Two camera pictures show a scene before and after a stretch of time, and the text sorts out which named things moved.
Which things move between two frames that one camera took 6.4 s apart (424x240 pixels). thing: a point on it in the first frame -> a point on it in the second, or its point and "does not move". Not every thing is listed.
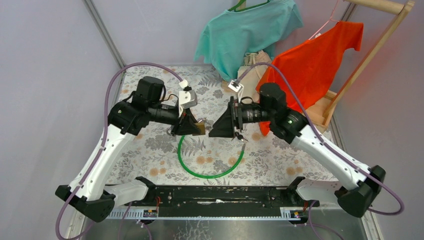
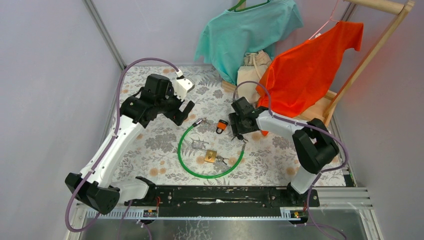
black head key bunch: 240,137 does not move
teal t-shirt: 235,31 does not move
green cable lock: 205,177 does not move
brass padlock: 201,126 -> 210,156
